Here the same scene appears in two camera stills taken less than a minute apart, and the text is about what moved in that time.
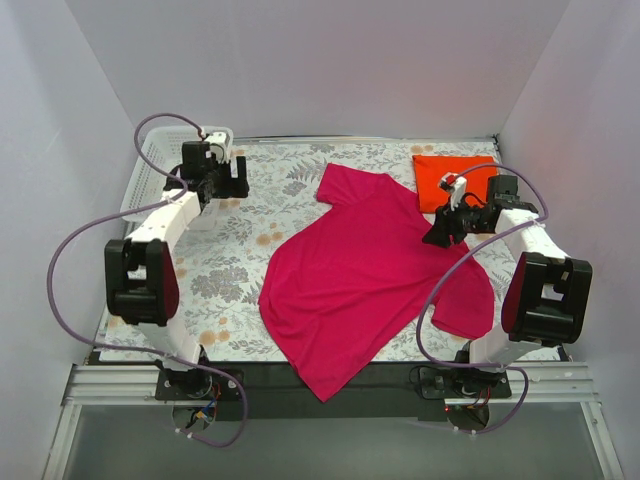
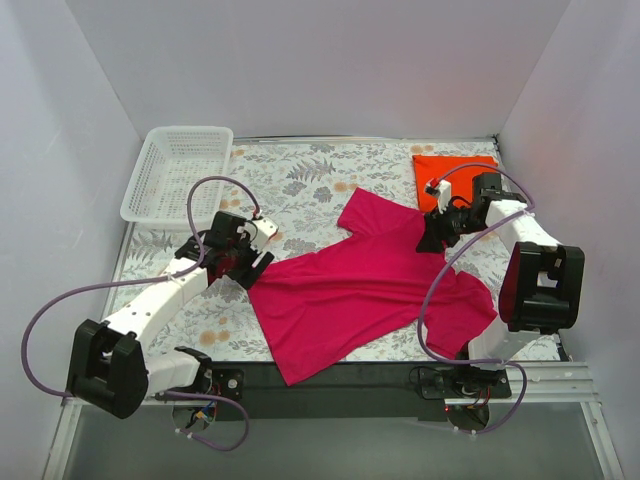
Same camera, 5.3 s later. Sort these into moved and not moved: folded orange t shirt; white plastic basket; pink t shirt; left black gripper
Moved: pink t shirt; left black gripper
Not moved: white plastic basket; folded orange t shirt
